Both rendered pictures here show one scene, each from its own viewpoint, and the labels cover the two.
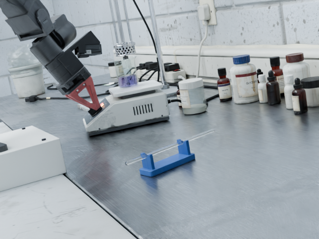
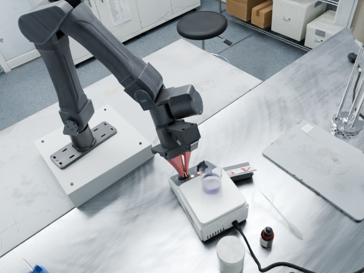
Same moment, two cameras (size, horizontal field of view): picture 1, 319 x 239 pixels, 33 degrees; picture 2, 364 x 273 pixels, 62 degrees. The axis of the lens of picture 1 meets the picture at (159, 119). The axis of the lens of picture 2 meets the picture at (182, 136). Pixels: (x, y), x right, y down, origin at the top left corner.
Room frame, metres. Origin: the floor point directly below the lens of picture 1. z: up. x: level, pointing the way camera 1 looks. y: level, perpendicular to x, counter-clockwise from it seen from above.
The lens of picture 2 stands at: (1.17, -0.33, 1.61)
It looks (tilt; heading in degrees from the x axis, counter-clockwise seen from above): 46 degrees down; 80
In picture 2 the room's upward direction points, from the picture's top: 9 degrees counter-clockwise
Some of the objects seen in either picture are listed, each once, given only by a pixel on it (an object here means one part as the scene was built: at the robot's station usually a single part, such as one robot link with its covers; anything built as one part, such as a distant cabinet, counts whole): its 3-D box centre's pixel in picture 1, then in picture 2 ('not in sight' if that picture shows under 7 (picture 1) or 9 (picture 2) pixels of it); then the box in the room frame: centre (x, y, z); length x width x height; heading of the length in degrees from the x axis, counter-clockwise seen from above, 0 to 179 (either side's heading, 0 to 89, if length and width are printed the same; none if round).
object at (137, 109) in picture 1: (127, 107); (207, 195); (1.28, 0.07, 0.94); 0.22 x 0.13 x 0.08; 99
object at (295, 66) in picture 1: (297, 77); not in sight; (1.20, -0.33, 0.95); 0.06 x 0.06 x 0.11
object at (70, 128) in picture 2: not in sight; (77, 118); (1.01, 0.36, 1.06); 0.09 x 0.06 x 0.06; 60
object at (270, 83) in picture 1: (272, 87); not in sight; (1.22, -0.27, 0.94); 0.03 x 0.03 x 0.08
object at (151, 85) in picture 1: (135, 87); (212, 194); (1.29, 0.05, 0.98); 0.12 x 0.12 x 0.01; 9
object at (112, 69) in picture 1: (116, 68); not in sight; (2.34, 0.15, 0.93); 0.06 x 0.06 x 0.06
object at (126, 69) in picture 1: (127, 72); (212, 179); (1.29, 0.06, 1.02); 0.06 x 0.05 x 0.08; 113
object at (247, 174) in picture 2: not in sight; (236, 169); (1.39, 0.13, 0.92); 0.09 x 0.06 x 0.04; 175
